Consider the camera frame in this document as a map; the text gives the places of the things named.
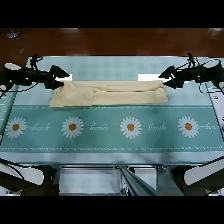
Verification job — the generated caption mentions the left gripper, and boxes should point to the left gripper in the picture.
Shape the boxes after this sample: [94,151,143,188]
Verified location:
[32,64,71,91]

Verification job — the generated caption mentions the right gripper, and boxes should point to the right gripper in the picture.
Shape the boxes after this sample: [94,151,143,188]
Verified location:
[158,65,200,90]

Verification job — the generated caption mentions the cream shirt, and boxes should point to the cream shirt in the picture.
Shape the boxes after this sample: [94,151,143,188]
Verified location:
[49,79,170,109]

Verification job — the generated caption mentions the silver frame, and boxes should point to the silver frame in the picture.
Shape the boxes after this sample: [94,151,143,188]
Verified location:
[0,79,224,197]

